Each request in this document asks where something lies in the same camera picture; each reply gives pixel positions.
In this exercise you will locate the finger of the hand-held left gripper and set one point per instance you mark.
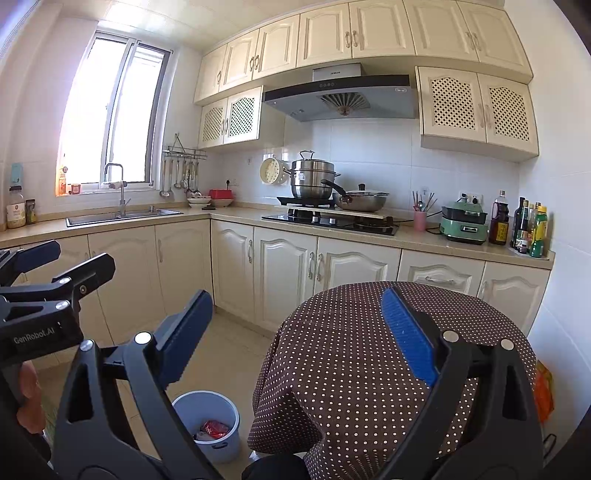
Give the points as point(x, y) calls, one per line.
point(32, 258)
point(92, 272)

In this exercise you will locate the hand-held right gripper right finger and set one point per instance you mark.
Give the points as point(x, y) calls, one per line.
point(408, 332)

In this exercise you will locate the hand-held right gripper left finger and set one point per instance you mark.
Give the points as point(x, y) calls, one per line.
point(184, 332)

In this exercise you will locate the light blue plastic bin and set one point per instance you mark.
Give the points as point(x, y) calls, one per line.
point(194, 408)

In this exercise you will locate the clear plastic wrapper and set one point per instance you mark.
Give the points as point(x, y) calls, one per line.
point(201, 436)

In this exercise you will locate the person's left hand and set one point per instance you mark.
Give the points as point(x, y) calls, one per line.
point(33, 397)

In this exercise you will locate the small dark jar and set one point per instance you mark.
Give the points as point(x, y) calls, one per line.
point(30, 212)

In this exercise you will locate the large pale jar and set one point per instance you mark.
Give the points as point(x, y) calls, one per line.
point(16, 210)

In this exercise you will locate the steel kitchen sink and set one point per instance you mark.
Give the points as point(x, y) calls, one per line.
point(101, 218)

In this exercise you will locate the brown polka dot tablecloth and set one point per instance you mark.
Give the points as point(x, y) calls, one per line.
point(346, 369)

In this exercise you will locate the steel kitchen faucet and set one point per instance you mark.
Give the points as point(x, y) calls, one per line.
point(121, 203)

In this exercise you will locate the orange bottle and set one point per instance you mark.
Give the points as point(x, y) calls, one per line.
point(63, 182)

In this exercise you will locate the pink utensil holder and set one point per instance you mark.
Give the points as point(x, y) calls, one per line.
point(420, 221)
point(422, 201)

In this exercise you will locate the cream base cabinets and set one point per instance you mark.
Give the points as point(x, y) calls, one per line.
point(286, 272)

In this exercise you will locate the green electric cooker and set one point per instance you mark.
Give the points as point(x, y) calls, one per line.
point(464, 226)

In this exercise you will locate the row of hanging utensils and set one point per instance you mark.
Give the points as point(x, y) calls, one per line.
point(180, 180)

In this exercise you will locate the stacked white bowls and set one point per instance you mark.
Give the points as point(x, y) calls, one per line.
point(199, 202)

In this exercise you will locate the black gas stove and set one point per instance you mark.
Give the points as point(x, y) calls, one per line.
point(332, 225)

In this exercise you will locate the pale wooden board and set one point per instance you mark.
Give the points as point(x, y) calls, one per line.
point(341, 213)

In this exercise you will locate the steel wok with lid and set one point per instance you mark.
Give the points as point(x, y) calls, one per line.
point(364, 201)

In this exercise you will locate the red container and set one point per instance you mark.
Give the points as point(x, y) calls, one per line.
point(221, 196)

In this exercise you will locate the large dark sauce bottle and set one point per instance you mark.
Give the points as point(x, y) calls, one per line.
point(498, 221)

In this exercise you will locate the orange printed bag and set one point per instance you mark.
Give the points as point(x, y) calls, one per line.
point(545, 392)

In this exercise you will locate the dark glass bottle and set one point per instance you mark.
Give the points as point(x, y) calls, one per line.
point(525, 230)
point(518, 226)

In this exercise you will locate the sliding window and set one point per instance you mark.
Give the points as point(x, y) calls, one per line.
point(115, 115)

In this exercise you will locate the green bottle yellow cap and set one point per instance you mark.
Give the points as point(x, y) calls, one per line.
point(539, 235)

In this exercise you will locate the person's dark trouser leg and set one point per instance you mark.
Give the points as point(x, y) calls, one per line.
point(277, 468)

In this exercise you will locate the black hot plate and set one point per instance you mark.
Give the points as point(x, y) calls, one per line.
point(300, 201)

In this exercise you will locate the steel steamer pot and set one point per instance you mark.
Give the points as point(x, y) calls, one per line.
point(311, 180)

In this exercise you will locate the round white perforated plate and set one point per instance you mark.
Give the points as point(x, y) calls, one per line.
point(272, 171)

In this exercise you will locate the cream lattice door cabinet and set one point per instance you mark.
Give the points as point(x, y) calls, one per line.
point(231, 120)
point(475, 110)

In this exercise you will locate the grey range hood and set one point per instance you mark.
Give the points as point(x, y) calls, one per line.
point(314, 101)

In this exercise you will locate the white double wall socket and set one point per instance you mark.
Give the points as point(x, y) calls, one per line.
point(473, 198)

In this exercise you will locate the metal wall utensil rack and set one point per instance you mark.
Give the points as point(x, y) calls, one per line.
point(184, 154)

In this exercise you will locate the cream upper wall cabinets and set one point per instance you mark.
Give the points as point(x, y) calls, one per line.
point(369, 32)

